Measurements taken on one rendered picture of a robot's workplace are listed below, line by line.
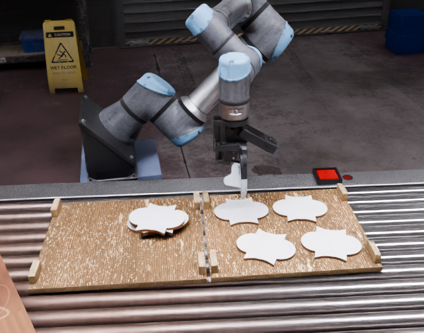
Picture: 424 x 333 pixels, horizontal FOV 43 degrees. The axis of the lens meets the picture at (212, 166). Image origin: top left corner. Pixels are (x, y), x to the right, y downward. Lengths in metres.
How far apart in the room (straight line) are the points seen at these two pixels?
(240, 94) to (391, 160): 2.62
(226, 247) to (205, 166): 2.25
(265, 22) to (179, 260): 0.79
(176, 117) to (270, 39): 0.38
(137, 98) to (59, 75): 3.19
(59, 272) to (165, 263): 0.25
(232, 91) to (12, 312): 0.67
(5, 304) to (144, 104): 0.86
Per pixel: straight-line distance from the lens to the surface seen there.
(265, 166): 3.58
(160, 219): 1.41
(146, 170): 1.83
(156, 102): 1.75
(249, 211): 1.47
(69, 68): 4.90
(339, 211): 1.52
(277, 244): 1.36
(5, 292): 1.17
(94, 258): 1.36
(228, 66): 1.25
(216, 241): 1.37
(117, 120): 1.78
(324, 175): 1.69
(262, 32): 1.70
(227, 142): 1.34
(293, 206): 1.50
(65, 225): 1.49
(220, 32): 1.35
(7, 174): 3.77
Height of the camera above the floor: 1.78
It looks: 30 degrees down
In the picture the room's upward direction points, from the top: 1 degrees counter-clockwise
